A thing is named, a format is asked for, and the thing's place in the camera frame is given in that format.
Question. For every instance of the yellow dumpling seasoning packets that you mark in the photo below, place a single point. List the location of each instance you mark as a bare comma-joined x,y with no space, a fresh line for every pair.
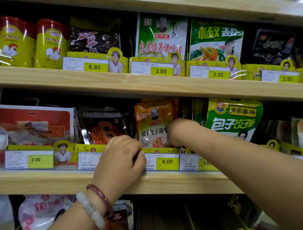
154,123

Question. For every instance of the dark spice packet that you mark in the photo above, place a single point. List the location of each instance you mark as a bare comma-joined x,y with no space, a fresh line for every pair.
94,40

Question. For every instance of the dark seasoning packet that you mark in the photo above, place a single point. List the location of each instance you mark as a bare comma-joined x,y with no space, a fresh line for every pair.
284,130

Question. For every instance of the white plastic packet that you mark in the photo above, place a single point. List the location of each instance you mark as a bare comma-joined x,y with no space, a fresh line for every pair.
4,213

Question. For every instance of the green orange seasoning packet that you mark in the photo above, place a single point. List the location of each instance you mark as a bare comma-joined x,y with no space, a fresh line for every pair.
215,40

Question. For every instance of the small white packet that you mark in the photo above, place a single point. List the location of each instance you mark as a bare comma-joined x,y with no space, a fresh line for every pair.
2,140

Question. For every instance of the green white seasoning packet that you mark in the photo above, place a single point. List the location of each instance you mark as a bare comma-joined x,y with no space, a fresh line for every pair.
161,35

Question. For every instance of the red brown clear packet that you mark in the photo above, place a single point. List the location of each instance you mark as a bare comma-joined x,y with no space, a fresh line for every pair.
118,218

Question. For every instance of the brown orange packet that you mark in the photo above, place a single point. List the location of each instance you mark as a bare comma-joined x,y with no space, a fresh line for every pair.
102,128

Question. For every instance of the person's right forearm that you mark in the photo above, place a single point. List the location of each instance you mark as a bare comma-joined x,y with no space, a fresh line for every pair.
255,170

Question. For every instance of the white pink packet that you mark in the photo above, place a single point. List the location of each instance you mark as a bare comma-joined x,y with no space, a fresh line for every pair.
40,211

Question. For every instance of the person's right hand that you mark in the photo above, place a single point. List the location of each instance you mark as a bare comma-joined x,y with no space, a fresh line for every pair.
184,132

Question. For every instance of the yellow jar red lid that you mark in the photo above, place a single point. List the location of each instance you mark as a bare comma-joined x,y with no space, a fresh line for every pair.
16,42
51,43

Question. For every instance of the red white flat packet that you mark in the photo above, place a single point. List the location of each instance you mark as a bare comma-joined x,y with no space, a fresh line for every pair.
35,125

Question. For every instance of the row of yellow price tags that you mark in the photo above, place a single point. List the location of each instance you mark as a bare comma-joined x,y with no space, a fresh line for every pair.
92,64
28,160

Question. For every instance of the person's left hand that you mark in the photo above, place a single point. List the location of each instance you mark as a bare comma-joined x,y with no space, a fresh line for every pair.
118,163

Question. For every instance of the wooden store shelving with goods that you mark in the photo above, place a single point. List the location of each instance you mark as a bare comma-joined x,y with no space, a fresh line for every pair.
142,85

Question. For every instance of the black seasoning packet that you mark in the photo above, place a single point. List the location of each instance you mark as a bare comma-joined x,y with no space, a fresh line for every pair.
274,47

